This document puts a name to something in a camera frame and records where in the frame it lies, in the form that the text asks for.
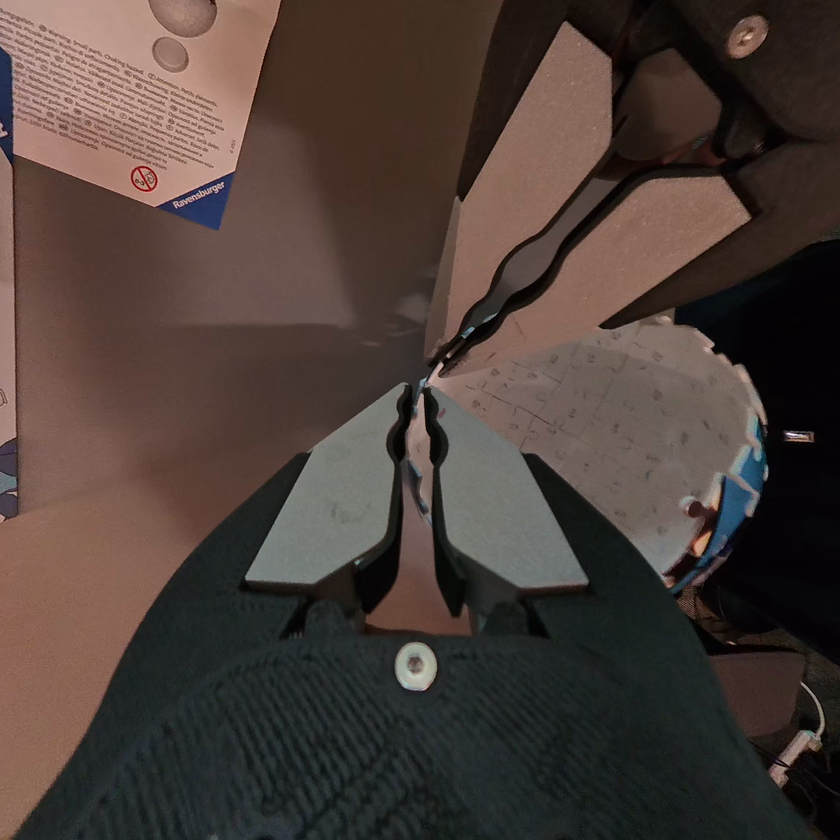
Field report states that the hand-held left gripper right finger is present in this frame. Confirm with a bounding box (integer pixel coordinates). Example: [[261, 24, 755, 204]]
[[423, 387, 590, 634]]

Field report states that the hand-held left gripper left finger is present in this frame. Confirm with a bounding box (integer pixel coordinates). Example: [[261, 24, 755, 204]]
[[244, 384, 413, 632]]

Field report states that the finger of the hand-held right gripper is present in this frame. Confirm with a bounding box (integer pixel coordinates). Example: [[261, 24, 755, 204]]
[[436, 164, 753, 379], [423, 23, 616, 363]]

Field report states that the blue cartoon puzzle ball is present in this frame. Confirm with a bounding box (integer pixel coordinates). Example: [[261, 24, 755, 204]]
[[403, 315, 770, 593]]

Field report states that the curved white puzzle piece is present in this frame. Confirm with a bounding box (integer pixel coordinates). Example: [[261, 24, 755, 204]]
[[427, 314, 500, 388]]

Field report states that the colourful cartoon puzzle box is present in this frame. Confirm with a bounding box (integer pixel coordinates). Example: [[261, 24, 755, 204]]
[[0, 46, 22, 524]]

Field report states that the white instruction sheet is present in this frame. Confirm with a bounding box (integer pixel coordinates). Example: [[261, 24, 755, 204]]
[[0, 0, 283, 232]]

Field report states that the white charging cable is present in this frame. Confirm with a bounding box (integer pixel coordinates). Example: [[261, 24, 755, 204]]
[[766, 681, 829, 790]]

